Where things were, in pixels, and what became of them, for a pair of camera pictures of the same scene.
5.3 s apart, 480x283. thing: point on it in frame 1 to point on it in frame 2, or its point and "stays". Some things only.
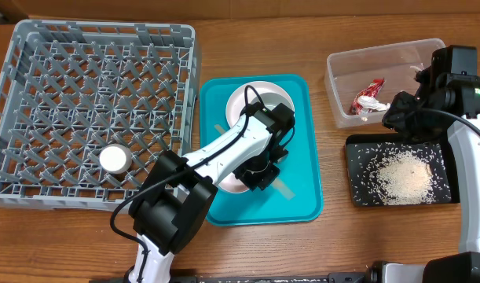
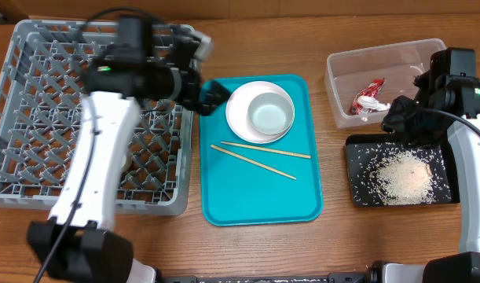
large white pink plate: x=272 y=95 stays
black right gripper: x=398 y=114 stays
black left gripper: x=264 y=178 to x=196 y=84
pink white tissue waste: x=371 y=103 stays
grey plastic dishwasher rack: x=83 y=107 stays
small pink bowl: x=232 y=184 to x=206 y=47
